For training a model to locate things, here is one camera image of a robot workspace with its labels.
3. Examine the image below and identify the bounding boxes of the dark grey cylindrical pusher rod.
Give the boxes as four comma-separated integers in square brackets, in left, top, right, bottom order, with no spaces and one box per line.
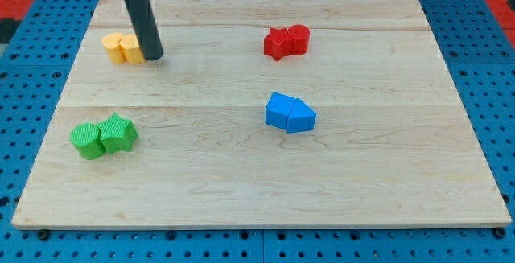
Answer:
[124,0,164,61]

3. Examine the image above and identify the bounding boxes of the yellow hexagon block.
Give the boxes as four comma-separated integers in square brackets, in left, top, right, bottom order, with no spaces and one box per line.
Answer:
[119,34,146,64]

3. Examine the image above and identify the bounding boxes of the green star block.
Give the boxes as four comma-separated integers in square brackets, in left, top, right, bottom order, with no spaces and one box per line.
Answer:
[97,113,138,154]

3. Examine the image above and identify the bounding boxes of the red star block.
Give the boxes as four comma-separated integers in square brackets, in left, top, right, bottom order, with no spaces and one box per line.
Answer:
[263,27,292,61]

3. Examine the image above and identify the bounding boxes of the green cylinder block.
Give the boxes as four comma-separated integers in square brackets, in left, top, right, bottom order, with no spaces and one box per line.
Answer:
[70,122,106,160]

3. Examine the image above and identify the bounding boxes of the red cylinder block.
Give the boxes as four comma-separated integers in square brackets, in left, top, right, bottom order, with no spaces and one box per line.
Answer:
[288,24,311,55]

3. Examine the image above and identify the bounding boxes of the blue cube block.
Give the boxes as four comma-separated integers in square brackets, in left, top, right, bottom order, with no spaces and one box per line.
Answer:
[265,92,295,129]

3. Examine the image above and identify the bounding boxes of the blue triangular prism block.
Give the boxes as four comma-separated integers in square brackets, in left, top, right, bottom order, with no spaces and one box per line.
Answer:
[286,98,317,133]

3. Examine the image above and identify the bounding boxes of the light wooden board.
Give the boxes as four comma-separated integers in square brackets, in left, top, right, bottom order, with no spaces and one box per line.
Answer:
[12,0,512,231]

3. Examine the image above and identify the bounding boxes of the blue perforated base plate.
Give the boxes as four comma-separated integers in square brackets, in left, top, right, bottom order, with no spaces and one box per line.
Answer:
[1,0,514,262]

